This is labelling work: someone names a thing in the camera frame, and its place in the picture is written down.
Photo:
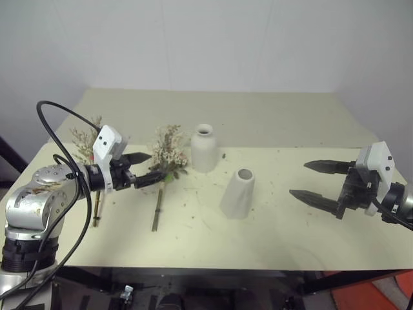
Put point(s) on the small metal clamp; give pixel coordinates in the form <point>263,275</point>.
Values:
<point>126,291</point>

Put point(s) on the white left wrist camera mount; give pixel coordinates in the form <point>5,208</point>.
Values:
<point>104,142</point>

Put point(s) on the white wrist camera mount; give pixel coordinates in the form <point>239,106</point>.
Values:
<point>379,161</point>
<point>104,142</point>

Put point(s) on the white cone-shaped vase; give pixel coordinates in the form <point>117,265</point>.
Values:
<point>237,197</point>

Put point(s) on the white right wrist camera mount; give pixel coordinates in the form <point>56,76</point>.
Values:
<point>379,161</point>

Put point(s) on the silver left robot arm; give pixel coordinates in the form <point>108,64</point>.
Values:
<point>30,201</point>

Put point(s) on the dried flower bunch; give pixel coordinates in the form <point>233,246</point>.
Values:
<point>84,142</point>
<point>167,151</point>

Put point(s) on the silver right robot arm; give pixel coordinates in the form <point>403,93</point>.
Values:
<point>403,198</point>

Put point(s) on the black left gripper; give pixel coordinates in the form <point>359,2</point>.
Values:
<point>121,177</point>

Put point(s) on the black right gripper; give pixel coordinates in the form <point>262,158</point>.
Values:
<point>358,190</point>

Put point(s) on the black table frame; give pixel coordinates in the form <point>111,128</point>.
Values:
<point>193,272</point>

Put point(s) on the orange object under table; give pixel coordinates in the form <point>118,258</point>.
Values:
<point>371,295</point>

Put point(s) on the white bottle-shaped vase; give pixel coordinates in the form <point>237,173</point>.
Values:
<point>203,153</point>

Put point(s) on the dark rounded shape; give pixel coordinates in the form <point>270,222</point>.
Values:
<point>170,302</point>

